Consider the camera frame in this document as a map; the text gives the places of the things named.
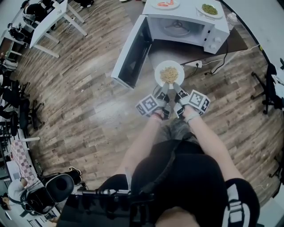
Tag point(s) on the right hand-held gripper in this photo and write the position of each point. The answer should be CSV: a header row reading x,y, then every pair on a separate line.
x,y
197,100

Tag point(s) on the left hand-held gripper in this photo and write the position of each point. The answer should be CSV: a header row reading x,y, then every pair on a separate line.
x,y
147,104

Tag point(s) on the fried rice food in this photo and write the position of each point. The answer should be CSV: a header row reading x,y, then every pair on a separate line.
x,y
169,74

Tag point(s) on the plate of noodles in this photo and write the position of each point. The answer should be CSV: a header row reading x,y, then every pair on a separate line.
x,y
169,63

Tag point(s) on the white microwave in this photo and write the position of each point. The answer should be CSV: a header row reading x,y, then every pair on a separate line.
x,y
219,31

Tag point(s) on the person's right forearm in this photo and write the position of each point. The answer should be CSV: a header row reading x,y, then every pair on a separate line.
x,y
213,146

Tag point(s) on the person's left forearm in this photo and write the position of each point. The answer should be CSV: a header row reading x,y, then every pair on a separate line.
x,y
142,144

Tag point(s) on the glass microwave turntable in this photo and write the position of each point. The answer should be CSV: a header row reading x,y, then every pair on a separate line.
x,y
184,31

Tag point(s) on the person's left hand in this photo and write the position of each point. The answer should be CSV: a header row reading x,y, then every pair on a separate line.
x,y
159,112

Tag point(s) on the person's right hand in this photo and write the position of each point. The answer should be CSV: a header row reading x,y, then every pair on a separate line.
x,y
189,110

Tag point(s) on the white power strip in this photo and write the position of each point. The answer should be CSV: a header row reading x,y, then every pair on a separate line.
x,y
193,63

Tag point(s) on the grey wristband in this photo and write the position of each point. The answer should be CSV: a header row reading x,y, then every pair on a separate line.
x,y
193,117

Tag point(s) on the dark brown table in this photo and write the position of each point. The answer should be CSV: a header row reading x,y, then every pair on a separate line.
x,y
164,51

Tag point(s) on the person's grey trousers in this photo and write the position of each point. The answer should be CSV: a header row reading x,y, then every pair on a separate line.
x,y
179,128

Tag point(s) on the white plate with peas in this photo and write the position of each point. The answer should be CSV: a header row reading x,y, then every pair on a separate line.
x,y
198,10

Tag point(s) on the white plate with shrimp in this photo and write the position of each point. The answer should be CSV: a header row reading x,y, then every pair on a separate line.
x,y
155,5

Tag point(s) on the red cooked shrimp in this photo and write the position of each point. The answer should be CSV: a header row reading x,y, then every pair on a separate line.
x,y
170,2
162,4

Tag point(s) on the green peas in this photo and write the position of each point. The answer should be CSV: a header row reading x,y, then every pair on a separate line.
x,y
209,9

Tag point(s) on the clear plastic container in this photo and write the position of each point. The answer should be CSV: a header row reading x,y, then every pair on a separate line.
x,y
231,21

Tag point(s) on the black office chair with papers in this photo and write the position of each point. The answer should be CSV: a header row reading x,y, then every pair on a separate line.
x,y
270,88

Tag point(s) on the person's black t-shirt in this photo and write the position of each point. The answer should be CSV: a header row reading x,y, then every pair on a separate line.
x,y
188,181

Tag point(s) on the white table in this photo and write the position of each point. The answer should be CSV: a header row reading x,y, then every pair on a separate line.
x,y
47,22

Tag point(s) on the black swivel chair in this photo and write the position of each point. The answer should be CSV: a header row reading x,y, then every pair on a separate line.
x,y
24,113
10,95

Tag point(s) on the grey-rimmed black round chair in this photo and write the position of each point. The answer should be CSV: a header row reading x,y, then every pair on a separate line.
x,y
60,186

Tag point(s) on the pink checked cloth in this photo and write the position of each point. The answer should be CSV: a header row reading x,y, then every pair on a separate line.
x,y
21,157

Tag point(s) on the black chest camera rig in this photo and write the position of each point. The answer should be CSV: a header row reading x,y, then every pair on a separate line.
x,y
97,210

